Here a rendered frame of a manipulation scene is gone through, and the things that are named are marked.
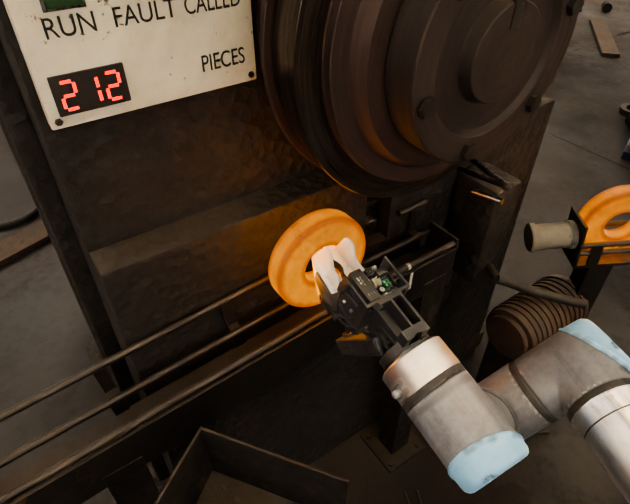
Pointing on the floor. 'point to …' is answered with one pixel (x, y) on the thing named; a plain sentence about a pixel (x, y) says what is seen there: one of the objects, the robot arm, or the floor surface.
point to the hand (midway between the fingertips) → (319, 249)
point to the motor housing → (526, 323)
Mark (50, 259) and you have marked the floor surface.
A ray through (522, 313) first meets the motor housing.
